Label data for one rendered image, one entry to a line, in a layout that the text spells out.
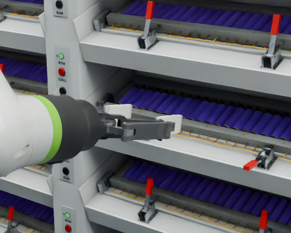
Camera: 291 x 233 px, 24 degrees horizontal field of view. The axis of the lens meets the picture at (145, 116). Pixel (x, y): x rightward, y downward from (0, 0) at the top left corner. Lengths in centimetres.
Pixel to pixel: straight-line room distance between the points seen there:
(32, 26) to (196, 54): 44
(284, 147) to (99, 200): 48
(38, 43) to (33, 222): 51
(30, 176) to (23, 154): 85
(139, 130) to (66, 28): 51
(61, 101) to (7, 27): 69
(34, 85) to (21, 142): 82
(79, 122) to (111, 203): 64
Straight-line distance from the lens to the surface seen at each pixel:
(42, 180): 165
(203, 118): 137
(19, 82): 166
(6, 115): 80
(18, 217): 182
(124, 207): 150
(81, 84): 144
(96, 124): 95
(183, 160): 133
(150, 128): 99
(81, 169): 150
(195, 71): 127
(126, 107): 114
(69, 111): 90
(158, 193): 148
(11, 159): 81
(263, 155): 125
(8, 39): 157
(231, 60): 123
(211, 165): 130
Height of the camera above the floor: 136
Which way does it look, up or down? 18 degrees down
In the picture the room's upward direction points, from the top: straight up
